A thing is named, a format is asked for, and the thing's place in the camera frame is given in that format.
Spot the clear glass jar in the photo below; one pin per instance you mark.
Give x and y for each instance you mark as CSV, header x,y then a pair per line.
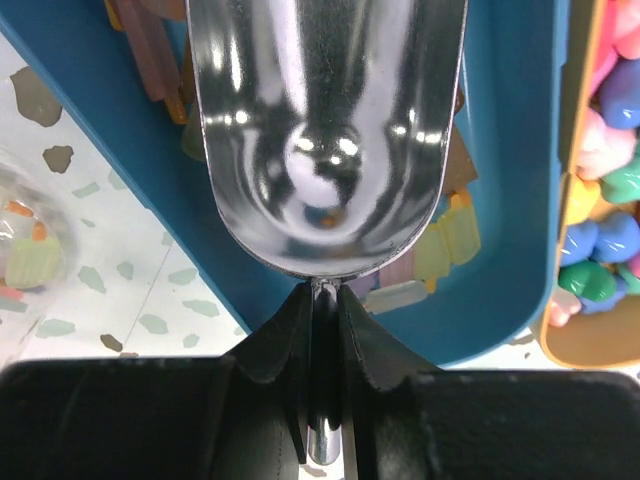
x,y
38,249

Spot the metal candy scoop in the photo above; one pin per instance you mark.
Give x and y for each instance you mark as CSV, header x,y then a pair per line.
x,y
326,127

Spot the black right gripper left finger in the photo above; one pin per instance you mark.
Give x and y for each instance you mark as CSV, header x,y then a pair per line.
x,y
242,415

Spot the blue oval candy tray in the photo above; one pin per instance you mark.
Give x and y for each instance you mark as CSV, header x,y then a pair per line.
x,y
511,72

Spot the yellow oval candy tray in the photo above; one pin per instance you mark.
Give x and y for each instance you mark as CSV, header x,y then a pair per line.
x,y
602,340

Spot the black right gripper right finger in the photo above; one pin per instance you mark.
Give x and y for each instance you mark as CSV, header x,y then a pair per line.
x,y
403,418

